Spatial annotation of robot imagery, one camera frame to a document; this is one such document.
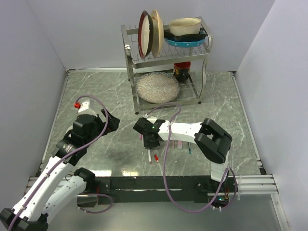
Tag white pen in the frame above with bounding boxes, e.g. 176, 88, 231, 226
147, 149, 152, 164

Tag purple highlighter pen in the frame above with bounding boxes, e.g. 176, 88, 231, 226
177, 141, 183, 149

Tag blue pen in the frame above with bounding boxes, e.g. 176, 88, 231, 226
188, 142, 192, 154

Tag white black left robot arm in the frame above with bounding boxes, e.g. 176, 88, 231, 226
0, 109, 120, 231

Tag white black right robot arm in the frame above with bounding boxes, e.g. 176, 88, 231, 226
133, 117, 232, 192

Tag red pen cap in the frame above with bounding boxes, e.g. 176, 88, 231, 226
154, 154, 159, 162

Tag speckled glass plate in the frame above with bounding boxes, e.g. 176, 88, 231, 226
136, 72, 181, 103

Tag black base bar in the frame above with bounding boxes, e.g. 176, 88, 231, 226
95, 175, 239, 205

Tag metal two-tier dish rack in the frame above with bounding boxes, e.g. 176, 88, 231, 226
121, 16, 213, 115

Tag red black cup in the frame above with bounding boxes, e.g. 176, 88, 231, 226
173, 62, 191, 83

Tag blue dotted dish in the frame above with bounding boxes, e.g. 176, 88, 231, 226
164, 38, 205, 48

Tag beige plate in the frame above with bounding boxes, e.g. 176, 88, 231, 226
151, 10, 164, 58

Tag red rimmed black plate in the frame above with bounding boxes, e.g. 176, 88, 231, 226
138, 11, 154, 59

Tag cream ceramic bowl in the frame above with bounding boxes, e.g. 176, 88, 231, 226
168, 18, 201, 36

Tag black square dish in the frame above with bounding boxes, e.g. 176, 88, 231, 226
164, 28, 207, 42

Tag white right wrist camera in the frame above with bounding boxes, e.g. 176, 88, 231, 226
144, 114, 157, 124

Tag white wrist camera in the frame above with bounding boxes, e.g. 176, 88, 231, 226
144, 114, 157, 124
74, 100, 97, 116

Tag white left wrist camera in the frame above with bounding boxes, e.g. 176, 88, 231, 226
74, 100, 97, 116

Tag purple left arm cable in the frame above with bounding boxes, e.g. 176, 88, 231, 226
7, 95, 110, 231

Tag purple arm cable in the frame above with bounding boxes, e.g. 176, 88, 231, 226
145, 102, 238, 214
7, 95, 110, 231

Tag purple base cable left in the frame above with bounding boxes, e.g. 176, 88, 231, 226
78, 193, 114, 214

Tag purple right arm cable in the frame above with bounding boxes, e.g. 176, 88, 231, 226
145, 102, 238, 214

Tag aluminium frame rail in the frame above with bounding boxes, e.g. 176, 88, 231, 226
236, 175, 278, 194

